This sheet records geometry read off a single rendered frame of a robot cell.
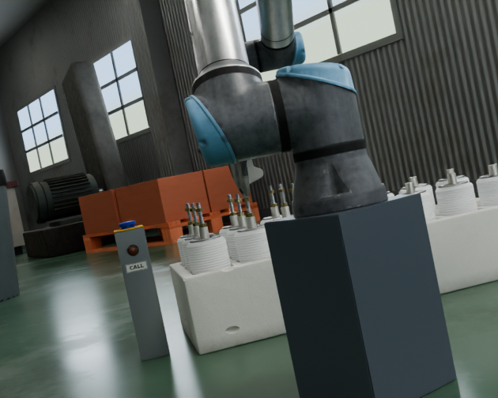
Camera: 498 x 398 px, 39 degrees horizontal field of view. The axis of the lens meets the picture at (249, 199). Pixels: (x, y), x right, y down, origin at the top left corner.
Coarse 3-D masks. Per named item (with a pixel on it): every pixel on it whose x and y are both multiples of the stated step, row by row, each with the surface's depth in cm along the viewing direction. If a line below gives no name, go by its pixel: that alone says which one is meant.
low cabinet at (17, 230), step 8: (8, 184) 857; (16, 184) 862; (8, 192) 860; (8, 200) 860; (16, 200) 866; (16, 208) 864; (16, 216) 863; (16, 224) 862; (16, 232) 862; (16, 240) 861; (16, 248) 863
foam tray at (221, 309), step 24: (240, 264) 166; (264, 264) 164; (192, 288) 160; (216, 288) 161; (240, 288) 163; (264, 288) 164; (192, 312) 160; (216, 312) 161; (240, 312) 163; (264, 312) 164; (192, 336) 169; (216, 336) 161; (240, 336) 162; (264, 336) 164
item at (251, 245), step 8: (240, 232) 168; (248, 232) 167; (256, 232) 167; (264, 232) 167; (240, 240) 168; (248, 240) 167; (256, 240) 166; (264, 240) 167; (240, 248) 168; (248, 248) 167; (256, 248) 166; (264, 248) 167; (240, 256) 169; (248, 256) 167; (256, 256) 167; (264, 256) 167
